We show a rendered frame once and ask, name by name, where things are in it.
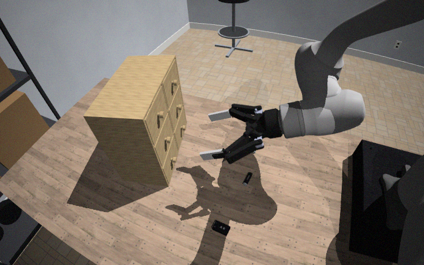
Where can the black aa battery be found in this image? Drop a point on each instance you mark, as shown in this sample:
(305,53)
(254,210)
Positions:
(247,178)

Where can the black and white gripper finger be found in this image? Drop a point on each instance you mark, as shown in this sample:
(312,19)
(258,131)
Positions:
(238,149)
(238,111)

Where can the small wooden chest of drawers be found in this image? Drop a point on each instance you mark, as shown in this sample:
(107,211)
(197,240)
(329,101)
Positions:
(117,118)

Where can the black nine-volt battery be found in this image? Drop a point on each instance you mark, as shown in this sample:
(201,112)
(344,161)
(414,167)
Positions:
(221,228)

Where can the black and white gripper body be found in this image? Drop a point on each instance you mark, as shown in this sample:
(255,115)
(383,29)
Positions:
(271,129)

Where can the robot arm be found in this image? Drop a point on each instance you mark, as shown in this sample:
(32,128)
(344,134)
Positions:
(328,109)

